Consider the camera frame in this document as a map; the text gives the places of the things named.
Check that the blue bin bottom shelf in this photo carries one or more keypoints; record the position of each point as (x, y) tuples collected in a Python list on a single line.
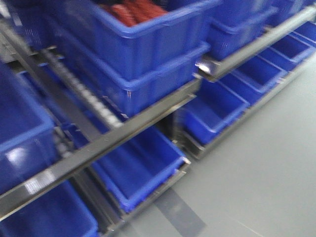
[(132, 171)]

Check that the blue bin shelf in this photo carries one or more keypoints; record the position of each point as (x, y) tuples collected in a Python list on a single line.
[(26, 133), (132, 171)]

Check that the blue bin with red parts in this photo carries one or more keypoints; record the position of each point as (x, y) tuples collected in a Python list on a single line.
[(133, 51)]

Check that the blue bin left shelf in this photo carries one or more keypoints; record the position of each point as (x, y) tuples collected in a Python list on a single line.
[(26, 133)]

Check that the blue stacked lower bin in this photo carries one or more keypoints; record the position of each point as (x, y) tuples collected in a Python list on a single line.
[(129, 97)]

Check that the steel shelf rail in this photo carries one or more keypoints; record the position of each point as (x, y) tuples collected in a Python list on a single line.
[(101, 144)]

